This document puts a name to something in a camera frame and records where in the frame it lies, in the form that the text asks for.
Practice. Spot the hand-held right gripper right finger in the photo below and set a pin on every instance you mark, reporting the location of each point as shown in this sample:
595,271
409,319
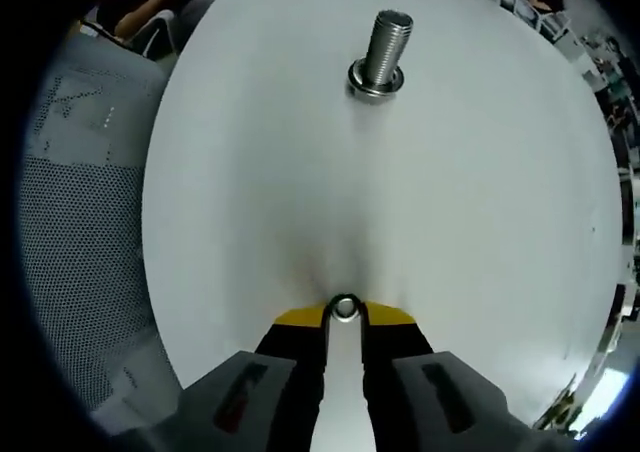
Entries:
390,367

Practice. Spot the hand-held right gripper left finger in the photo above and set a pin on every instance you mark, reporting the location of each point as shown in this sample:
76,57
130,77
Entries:
295,367

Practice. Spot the small silver washer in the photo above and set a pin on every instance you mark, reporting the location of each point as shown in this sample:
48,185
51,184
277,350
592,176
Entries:
345,318

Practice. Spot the large dark washer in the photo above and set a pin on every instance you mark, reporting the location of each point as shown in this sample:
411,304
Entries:
370,92

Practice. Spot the thick threaded steel stud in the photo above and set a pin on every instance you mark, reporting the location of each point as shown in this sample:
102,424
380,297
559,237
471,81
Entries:
385,47

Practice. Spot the grey mesh office chair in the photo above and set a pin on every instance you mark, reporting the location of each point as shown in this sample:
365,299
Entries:
75,222

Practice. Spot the white plastic chair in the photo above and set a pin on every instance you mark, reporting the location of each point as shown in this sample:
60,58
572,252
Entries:
160,33

